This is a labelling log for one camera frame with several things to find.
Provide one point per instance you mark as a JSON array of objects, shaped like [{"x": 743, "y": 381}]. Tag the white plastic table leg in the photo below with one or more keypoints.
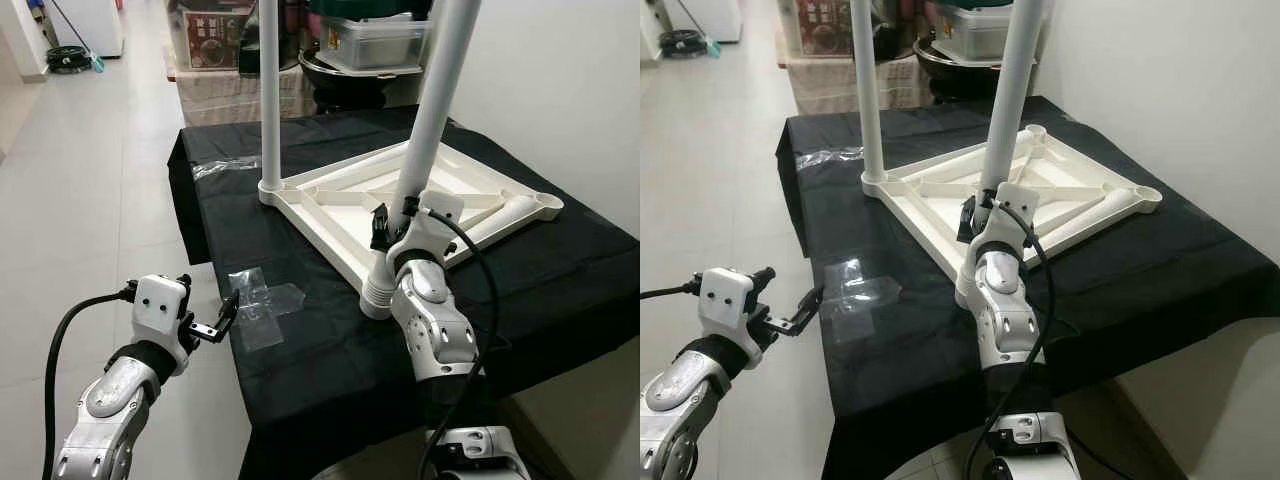
[
  {"x": 1100, "y": 207},
  {"x": 510, "y": 215},
  {"x": 270, "y": 100},
  {"x": 868, "y": 100},
  {"x": 1015, "y": 90},
  {"x": 435, "y": 100}
]

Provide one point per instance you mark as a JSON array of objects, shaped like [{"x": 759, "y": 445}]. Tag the white plastic children table top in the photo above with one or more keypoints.
[
  {"x": 930, "y": 205},
  {"x": 330, "y": 215}
]

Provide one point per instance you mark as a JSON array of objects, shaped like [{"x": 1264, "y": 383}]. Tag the clear tape patch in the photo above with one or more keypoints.
[
  {"x": 265, "y": 305},
  {"x": 865, "y": 300}
]

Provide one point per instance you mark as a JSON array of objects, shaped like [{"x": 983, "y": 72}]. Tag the black wok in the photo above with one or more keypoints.
[
  {"x": 950, "y": 82},
  {"x": 340, "y": 92}
]

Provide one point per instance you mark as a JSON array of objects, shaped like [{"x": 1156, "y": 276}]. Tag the black tablecloth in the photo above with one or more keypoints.
[
  {"x": 330, "y": 400},
  {"x": 900, "y": 400}
]

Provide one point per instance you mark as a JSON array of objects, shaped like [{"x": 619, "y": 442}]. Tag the clear plastic storage box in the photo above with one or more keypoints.
[
  {"x": 375, "y": 45},
  {"x": 975, "y": 35}
]

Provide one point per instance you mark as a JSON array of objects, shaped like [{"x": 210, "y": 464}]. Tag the black plastic bag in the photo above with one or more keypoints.
[
  {"x": 905, "y": 35},
  {"x": 298, "y": 40}
]

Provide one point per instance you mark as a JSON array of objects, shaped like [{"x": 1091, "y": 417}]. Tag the dark green round lid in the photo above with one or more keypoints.
[
  {"x": 970, "y": 3},
  {"x": 360, "y": 8}
]

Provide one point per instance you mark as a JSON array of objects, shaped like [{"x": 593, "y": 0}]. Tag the teal head broom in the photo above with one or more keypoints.
[
  {"x": 713, "y": 47},
  {"x": 97, "y": 64}
]

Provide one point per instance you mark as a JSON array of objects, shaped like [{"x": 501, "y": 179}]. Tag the white refrigerator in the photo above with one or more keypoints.
[
  {"x": 95, "y": 25},
  {"x": 720, "y": 18}
]

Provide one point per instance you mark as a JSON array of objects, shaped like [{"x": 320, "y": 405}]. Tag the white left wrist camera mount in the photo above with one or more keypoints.
[
  {"x": 160, "y": 300},
  {"x": 728, "y": 292}
]

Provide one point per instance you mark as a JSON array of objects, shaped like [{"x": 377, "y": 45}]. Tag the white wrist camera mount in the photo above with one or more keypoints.
[
  {"x": 728, "y": 292},
  {"x": 440, "y": 208},
  {"x": 1015, "y": 200},
  {"x": 160, "y": 300}
]

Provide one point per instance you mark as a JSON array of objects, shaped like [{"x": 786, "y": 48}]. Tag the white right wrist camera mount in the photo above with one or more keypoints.
[
  {"x": 440, "y": 208},
  {"x": 1015, "y": 200}
]

